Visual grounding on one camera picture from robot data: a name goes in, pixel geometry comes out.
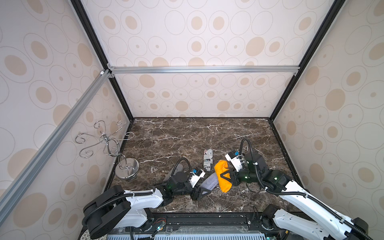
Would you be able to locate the orange microfiber cloth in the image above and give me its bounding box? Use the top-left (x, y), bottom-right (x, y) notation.
top-left (215, 160), bottom-right (232, 193)

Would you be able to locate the lavender fabric eyeglass case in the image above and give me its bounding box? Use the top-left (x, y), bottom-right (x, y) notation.
top-left (200, 173), bottom-right (219, 191)

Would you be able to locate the newspaper print eyeglass case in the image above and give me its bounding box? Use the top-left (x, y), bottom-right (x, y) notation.
top-left (203, 149), bottom-right (214, 172)

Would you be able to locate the dark grey eyeglass case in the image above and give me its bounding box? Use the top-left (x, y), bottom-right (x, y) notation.
top-left (164, 164), bottom-right (184, 181)

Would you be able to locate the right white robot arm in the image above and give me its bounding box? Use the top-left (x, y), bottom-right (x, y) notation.
top-left (215, 152), bottom-right (370, 240)

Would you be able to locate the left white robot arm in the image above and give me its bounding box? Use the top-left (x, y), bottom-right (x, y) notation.
top-left (82, 170), bottom-right (218, 240)

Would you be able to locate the round patterned disc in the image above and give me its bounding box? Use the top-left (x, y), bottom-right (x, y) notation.
top-left (80, 230), bottom-right (108, 240)

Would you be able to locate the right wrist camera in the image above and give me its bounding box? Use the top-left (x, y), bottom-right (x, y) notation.
top-left (225, 151), bottom-right (247, 172)

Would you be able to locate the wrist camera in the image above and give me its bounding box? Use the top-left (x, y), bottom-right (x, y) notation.
top-left (189, 169), bottom-right (206, 188)
top-left (225, 151), bottom-right (247, 172)

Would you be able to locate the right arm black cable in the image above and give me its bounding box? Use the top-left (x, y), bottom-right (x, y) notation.
top-left (238, 137), bottom-right (374, 240)

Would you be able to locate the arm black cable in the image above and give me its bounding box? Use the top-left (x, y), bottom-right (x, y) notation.
top-left (238, 137), bottom-right (374, 240)
top-left (81, 157), bottom-right (193, 226)

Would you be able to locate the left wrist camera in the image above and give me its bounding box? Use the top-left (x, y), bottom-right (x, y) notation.
top-left (189, 169), bottom-right (206, 188)

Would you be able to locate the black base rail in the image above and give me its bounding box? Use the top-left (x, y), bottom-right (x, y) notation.
top-left (78, 211), bottom-right (307, 240)

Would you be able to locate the chrome wire cup stand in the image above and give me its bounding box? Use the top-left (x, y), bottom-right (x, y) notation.
top-left (75, 120), bottom-right (140, 180)

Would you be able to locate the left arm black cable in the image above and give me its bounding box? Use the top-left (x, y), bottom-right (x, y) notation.
top-left (81, 157), bottom-right (193, 226)

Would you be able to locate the silver diagonal frame bar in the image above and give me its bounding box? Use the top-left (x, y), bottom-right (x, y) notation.
top-left (1, 69), bottom-right (111, 224)

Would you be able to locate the silver horizontal frame bar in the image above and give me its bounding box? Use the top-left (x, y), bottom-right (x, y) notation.
top-left (110, 65), bottom-right (300, 75)

